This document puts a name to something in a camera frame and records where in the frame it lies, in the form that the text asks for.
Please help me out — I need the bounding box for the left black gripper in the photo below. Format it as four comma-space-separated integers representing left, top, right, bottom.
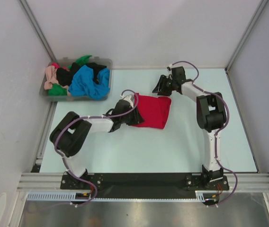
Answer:
120, 105, 144, 126

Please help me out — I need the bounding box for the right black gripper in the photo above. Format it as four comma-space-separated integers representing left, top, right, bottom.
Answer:
152, 75, 176, 97

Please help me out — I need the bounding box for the red t shirt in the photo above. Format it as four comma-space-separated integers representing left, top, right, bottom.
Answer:
131, 93, 171, 129

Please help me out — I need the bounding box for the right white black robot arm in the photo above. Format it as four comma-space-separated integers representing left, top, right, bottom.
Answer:
152, 66, 229, 190

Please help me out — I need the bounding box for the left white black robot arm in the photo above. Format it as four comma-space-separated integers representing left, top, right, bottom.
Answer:
49, 99, 144, 189

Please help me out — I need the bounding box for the blue t shirt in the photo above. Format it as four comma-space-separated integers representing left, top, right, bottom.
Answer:
68, 65, 110, 100

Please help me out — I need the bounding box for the grey plastic bin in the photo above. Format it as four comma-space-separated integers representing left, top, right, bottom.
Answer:
39, 57, 113, 102

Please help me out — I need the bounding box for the black t shirt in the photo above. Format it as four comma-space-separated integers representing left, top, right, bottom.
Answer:
56, 62, 107, 87

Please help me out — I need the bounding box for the green t shirt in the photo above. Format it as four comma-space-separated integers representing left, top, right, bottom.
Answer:
46, 55, 91, 96

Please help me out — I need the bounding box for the beige pink t shirt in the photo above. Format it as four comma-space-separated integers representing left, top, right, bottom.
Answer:
44, 65, 59, 90

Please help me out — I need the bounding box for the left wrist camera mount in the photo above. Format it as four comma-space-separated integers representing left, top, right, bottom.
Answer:
121, 94, 135, 106

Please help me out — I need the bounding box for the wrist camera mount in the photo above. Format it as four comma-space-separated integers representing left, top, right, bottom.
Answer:
121, 94, 135, 106
167, 64, 173, 71

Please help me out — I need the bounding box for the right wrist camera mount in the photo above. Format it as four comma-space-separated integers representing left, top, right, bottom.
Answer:
167, 64, 173, 71

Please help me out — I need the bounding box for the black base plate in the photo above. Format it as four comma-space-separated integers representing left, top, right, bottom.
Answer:
61, 172, 230, 200

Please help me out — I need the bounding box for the white slotted cable duct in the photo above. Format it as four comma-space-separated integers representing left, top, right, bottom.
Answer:
27, 192, 209, 202

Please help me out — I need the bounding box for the aluminium rail frame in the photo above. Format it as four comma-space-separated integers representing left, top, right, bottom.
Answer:
17, 173, 269, 192

